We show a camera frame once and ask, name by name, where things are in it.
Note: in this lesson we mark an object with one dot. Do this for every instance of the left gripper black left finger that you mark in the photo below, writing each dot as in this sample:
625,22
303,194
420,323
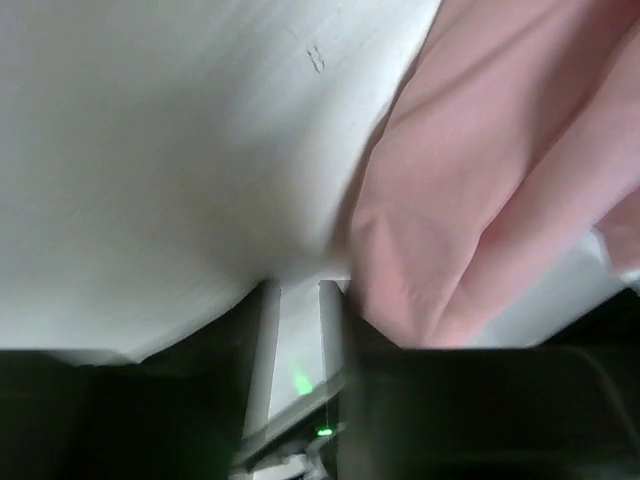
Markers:
179,414

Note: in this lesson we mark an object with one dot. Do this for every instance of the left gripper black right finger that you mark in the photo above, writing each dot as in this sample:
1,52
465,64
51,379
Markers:
566,409

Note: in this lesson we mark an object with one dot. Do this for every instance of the pink trousers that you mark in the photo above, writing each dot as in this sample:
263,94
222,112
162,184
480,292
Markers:
517,133

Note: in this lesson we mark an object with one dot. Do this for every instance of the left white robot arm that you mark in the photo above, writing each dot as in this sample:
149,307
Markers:
293,418

